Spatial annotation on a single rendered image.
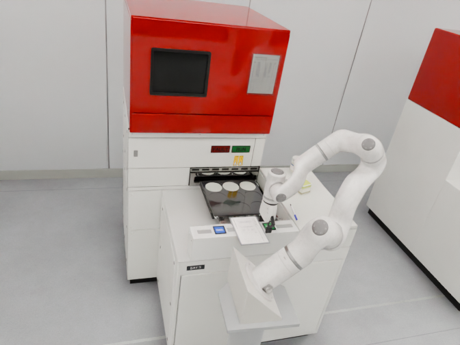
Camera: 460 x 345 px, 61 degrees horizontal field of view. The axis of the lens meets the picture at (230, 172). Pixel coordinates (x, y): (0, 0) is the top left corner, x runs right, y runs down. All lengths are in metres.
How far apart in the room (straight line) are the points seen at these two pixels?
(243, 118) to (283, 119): 1.97
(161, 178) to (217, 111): 0.54
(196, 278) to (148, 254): 0.76
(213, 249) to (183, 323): 0.53
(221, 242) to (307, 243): 0.46
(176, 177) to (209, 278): 0.67
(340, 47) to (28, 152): 3.13
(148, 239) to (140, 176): 0.49
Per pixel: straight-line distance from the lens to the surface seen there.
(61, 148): 3.93
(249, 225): 1.96
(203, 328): 2.33
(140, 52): 1.99
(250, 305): 1.63
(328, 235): 1.58
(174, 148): 2.26
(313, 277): 2.32
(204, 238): 1.84
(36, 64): 3.65
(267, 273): 1.68
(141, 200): 2.42
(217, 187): 2.32
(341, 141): 1.77
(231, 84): 2.12
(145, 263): 2.77
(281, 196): 1.74
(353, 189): 1.67
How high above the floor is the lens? 2.15
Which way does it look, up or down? 30 degrees down
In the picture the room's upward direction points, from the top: 9 degrees clockwise
